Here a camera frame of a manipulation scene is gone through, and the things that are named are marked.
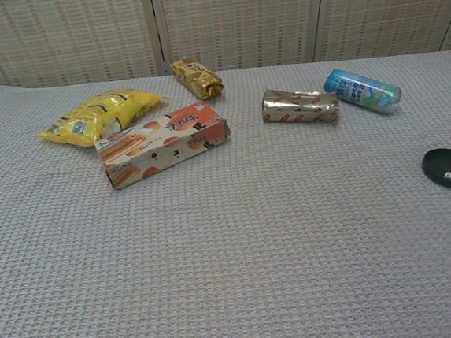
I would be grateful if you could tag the black bowl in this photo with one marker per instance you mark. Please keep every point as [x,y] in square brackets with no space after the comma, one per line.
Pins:
[442,162]

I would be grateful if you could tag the white die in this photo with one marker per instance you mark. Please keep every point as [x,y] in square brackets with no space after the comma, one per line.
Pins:
[449,176]

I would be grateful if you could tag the beige waffle-weave tablecloth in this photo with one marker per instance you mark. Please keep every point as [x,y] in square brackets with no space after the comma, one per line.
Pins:
[231,235]

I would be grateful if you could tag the orange biscuit box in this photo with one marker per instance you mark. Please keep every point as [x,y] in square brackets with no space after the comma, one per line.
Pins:
[160,143]

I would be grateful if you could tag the gold foil snack pack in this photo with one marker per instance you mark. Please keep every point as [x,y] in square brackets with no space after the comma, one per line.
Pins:
[196,78]

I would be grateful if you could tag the silver red-print crumpled wrapper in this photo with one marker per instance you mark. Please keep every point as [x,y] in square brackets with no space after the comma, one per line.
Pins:
[299,107]

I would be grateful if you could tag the yellow snack bag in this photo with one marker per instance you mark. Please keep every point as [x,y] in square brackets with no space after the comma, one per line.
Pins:
[86,118]

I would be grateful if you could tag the blue drink can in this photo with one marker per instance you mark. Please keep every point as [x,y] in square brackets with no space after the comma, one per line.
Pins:
[361,90]

